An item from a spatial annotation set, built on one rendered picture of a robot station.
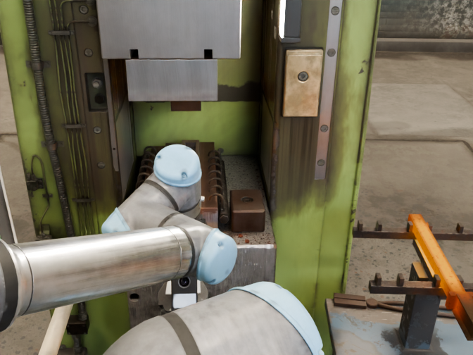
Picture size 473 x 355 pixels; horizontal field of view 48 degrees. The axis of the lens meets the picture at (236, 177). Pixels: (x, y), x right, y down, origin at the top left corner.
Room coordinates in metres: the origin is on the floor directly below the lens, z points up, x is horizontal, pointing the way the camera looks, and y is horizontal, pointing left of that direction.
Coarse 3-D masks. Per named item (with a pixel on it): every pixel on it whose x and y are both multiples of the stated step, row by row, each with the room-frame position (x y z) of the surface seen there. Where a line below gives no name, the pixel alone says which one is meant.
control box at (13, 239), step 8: (0, 168) 1.07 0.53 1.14; (0, 176) 1.06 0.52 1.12; (0, 184) 1.05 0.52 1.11; (0, 192) 1.04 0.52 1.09; (0, 200) 1.03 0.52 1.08; (0, 208) 1.02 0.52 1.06; (8, 208) 1.02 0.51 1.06; (0, 216) 1.01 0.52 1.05; (8, 216) 1.01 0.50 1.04; (0, 224) 1.00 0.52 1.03; (8, 224) 1.00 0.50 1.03; (0, 232) 0.99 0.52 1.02; (8, 232) 1.00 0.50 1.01; (8, 240) 0.99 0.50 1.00; (16, 240) 0.99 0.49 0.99
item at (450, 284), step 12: (408, 216) 1.14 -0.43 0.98; (420, 216) 1.13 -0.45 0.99; (420, 228) 1.07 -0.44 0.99; (420, 240) 1.04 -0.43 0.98; (432, 240) 1.02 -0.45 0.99; (432, 252) 0.97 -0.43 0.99; (432, 264) 0.95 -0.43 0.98; (444, 264) 0.93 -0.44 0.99; (444, 276) 0.89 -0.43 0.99; (456, 276) 0.89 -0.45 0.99; (444, 288) 0.87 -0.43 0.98; (456, 288) 0.85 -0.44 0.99; (456, 300) 0.82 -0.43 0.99; (468, 300) 0.80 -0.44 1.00; (456, 312) 0.81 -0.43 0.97; (468, 312) 0.77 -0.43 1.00; (468, 324) 0.76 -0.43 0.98; (468, 336) 0.74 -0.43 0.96
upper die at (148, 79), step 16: (128, 64) 1.14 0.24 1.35; (144, 64) 1.15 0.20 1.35; (160, 64) 1.15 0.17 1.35; (176, 64) 1.15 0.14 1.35; (192, 64) 1.15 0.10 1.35; (208, 64) 1.15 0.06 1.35; (128, 80) 1.14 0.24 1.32; (144, 80) 1.14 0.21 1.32; (160, 80) 1.15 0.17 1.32; (176, 80) 1.15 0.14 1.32; (192, 80) 1.15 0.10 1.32; (208, 80) 1.15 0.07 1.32; (128, 96) 1.14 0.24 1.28; (144, 96) 1.14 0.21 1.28; (160, 96) 1.15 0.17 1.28; (176, 96) 1.15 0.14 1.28; (192, 96) 1.15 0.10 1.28; (208, 96) 1.15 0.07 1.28
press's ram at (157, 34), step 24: (96, 0) 1.14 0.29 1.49; (120, 0) 1.14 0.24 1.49; (144, 0) 1.15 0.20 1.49; (168, 0) 1.15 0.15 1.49; (192, 0) 1.15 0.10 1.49; (216, 0) 1.16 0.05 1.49; (240, 0) 1.16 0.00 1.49; (120, 24) 1.14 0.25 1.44; (144, 24) 1.15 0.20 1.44; (168, 24) 1.15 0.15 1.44; (192, 24) 1.15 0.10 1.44; (216, 24) 1.16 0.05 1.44; (240, 24) 1.16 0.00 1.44; (120, 48) 1.14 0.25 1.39; (144, 48) 1.15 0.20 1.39; (168, 48) 1.15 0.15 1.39; (192, 48) 1.15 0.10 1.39; (216, 48) 1.16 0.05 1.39; (240, 48) 1.16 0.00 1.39
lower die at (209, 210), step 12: (168, 144) 1.55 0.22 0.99; (180, 144) 1.55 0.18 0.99; (204, 144) 1.55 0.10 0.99; (204, 156) 1.46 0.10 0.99; (204, 168) 1.38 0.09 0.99; (204, 180) 1.30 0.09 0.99; (204, 192) 1.23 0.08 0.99; (216, 192) 1.23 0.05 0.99; (204, 204) 1.17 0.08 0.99; (216, 204) 1.17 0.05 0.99; (204, 216) 1.15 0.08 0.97; (216, 216) 1.16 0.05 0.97
